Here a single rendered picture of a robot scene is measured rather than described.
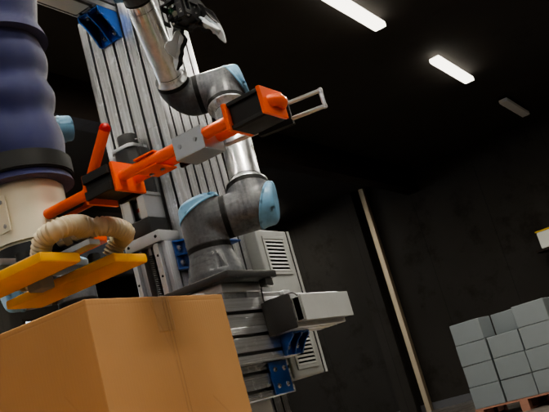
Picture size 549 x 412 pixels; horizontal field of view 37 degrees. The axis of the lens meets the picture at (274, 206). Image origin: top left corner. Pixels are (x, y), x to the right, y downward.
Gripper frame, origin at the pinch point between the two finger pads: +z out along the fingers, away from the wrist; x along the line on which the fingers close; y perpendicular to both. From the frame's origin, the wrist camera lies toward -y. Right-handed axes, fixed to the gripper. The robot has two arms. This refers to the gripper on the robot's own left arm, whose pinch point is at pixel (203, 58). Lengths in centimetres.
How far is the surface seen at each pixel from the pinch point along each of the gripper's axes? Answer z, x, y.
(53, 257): 46, -13, 48
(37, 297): 47, -38, 30
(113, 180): 35, -1, 40
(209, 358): 70, -1, 25
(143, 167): 35, 5, 39
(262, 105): 35, 34, 41
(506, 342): 81, -167, -711
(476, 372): 103, -209, -713
